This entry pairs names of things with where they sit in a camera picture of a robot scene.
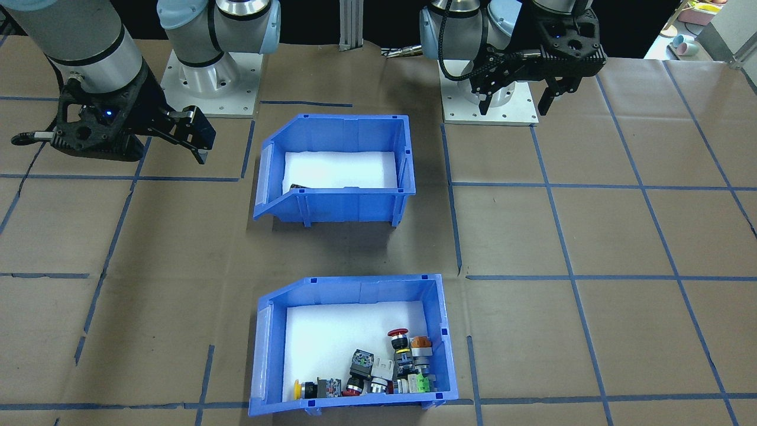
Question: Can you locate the blue plastic storage bin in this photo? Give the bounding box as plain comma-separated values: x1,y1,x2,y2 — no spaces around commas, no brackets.
248,273,459,418
253,114,416,228

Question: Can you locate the white side table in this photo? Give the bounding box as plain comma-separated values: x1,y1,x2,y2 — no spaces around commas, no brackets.
643,0,757,66

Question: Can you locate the wooden stand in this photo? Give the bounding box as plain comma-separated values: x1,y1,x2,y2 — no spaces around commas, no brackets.
659,0,693,37

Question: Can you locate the pink tray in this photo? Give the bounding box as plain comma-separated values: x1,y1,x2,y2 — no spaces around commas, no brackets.
677,0,729,25

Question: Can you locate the white foam liner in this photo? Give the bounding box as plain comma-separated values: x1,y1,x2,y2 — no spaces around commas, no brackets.
283,301,444,398
284,151,397,190

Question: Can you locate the aluminium profile bar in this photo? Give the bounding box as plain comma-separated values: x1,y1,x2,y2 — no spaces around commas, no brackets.
695,22,757,69

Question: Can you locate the red push button black block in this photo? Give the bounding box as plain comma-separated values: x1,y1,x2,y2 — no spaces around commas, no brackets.
343,349,375,396

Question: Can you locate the white green terminal connector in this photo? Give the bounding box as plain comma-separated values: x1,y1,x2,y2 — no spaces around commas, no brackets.
370,357,396,395

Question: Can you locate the green white contact block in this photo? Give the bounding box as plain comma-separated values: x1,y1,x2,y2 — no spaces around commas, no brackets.
393,373,437,394

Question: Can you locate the white square base plate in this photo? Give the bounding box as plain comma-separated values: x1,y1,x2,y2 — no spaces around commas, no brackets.
441,59,540,126
160,49,265,119

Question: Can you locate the orange white switch module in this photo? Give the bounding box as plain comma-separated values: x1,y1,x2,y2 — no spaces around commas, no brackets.
410,336,434,375

